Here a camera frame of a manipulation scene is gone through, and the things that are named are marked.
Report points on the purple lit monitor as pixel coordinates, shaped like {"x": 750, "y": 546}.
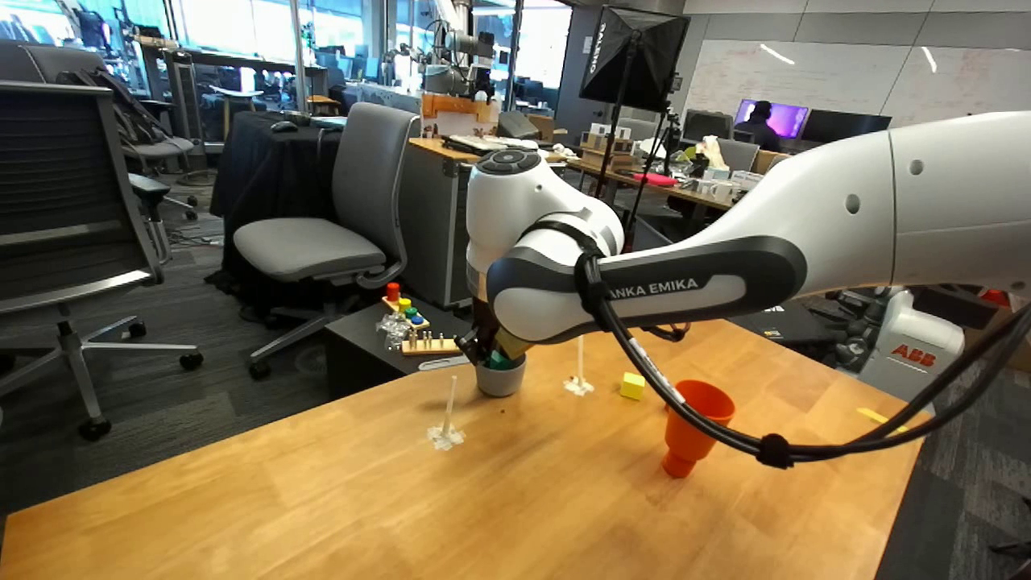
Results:
{"x": 775, "y": 120}

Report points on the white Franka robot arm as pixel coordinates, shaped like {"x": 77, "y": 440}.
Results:
{"x": 914, "y": 205}

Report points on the orange plastic cup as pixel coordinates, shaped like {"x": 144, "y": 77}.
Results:
{"x": 687, "y": 440}

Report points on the yellow tape strip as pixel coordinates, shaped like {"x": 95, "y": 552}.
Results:
{"x": 870, "y": 413}

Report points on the black softbox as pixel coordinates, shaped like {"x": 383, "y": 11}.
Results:
{"x": 644, "y": 59}

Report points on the red object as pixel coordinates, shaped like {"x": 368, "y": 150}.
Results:
{"x": 1000, "y": 297}

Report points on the dark background office chair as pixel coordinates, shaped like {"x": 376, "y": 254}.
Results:
{"x": 151, "y": 139}

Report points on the wide dark monitor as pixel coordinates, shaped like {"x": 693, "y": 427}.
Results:
{"x": 849, "y": 125}

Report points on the flat gray tray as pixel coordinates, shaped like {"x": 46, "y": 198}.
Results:
{"x": 480, "y": 141}

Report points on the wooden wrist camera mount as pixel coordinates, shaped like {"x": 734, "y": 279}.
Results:
{"x": 514, "y": 344}

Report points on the green block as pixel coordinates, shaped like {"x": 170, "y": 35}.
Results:
{"x": 499, "y": 363}

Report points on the black cloth covered table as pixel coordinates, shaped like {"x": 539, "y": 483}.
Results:
{"x": 274, "y": 162}

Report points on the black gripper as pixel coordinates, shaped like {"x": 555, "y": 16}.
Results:
{"x": 482, "y": 322}

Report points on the clear plastic bag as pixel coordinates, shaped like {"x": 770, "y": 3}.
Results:
{"x": 393, "y": 332}

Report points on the orange box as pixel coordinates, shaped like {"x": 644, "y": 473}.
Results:
{"x": 458, "y": 114}

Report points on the wooden peg board toy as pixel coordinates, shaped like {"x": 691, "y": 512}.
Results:
{"x": 430, "y": 344}

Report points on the cluttered wooden desk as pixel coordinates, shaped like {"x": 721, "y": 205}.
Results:
{"x": 666, "y": 170}

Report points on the black mesh office chair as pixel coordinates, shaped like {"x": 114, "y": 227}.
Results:
{"x": 65, "y": 170}

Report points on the white ABB robot base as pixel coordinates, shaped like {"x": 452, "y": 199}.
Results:
{"x": 914, "y": 349}

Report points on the gray measuring cup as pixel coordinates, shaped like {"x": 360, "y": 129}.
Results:
{"x": 501, "y": 381}

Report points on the gray metal cabinet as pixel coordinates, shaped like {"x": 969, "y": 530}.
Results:
{"x": 430, "y": 235}

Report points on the gray office chair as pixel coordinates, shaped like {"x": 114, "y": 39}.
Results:
{"x": 365, "y": 180}

